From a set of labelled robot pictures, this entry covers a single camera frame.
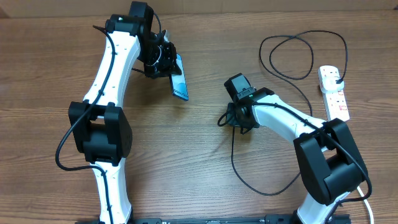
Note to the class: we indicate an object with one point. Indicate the white power strip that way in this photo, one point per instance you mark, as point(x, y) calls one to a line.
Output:
point(335, 103)

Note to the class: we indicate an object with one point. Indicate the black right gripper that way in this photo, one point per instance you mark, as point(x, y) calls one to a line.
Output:
point(231, 119)

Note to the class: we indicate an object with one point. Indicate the blue Galaxy smartphone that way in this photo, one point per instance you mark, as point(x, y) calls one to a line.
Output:
point(178, 82)

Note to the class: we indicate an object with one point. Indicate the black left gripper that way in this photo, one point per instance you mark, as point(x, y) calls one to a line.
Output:
point(168, 67)

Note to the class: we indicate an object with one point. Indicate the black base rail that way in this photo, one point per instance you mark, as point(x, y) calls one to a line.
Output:
point(217, 220)

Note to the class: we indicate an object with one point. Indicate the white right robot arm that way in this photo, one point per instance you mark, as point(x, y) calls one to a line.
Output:
point(329, 160)

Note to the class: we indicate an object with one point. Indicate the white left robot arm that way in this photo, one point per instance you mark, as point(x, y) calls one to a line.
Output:
point(98, 124)

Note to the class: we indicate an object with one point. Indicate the white charger plug adapter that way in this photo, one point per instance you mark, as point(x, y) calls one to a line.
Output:
point(331, 84)

